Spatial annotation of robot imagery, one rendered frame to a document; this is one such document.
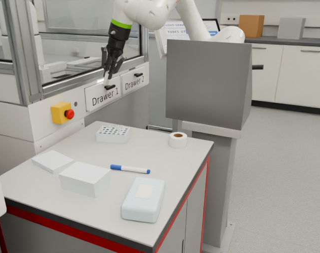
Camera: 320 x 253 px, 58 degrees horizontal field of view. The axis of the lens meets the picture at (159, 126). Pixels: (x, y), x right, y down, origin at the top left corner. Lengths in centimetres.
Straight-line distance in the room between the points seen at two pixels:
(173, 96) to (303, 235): 120
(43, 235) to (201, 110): 84
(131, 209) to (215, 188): 86
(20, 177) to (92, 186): 28
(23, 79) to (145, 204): 62
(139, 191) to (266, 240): 125
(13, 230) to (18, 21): 67
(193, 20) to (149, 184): 102
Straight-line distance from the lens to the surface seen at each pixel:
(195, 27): 161
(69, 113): 119
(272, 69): 409
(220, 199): 159
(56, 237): 94
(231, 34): 150
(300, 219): 219
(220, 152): 146
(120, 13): 128
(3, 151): 135
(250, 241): 191
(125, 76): 164
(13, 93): 117
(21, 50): 110
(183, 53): 134
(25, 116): 116
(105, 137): 119
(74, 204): 87
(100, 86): 144
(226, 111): 134
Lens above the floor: 127
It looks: 22 degrees down
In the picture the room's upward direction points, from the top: 1 degrees clockwise
